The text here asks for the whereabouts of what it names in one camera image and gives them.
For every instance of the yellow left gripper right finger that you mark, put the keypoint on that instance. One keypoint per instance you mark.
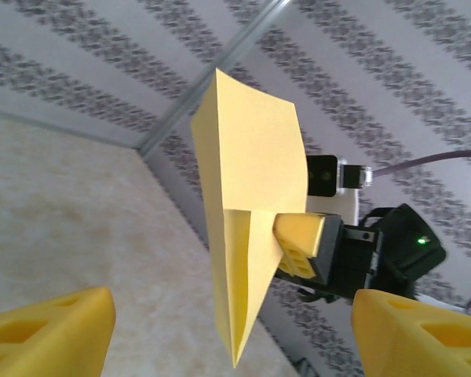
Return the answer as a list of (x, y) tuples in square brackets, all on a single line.
[(416, 341)]

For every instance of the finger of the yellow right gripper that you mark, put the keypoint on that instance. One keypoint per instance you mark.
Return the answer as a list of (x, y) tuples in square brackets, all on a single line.
[(306, 267), (302, 231)]

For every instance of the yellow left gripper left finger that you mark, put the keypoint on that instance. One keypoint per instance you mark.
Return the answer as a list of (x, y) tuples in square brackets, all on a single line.
[(55, 337)]

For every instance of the yellow square paper sheet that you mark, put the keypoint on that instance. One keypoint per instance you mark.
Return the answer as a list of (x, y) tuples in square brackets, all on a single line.
[(251, 157)]

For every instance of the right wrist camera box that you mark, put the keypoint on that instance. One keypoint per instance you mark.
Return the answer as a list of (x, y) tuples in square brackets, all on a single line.
[(322, 176)]

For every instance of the aluminium frame post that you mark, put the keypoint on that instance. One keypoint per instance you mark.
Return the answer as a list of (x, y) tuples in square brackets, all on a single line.
[(220, 66)]

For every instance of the thin aluminium wall rail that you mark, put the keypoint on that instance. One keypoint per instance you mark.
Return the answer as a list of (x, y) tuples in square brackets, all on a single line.
[(63, 129)]

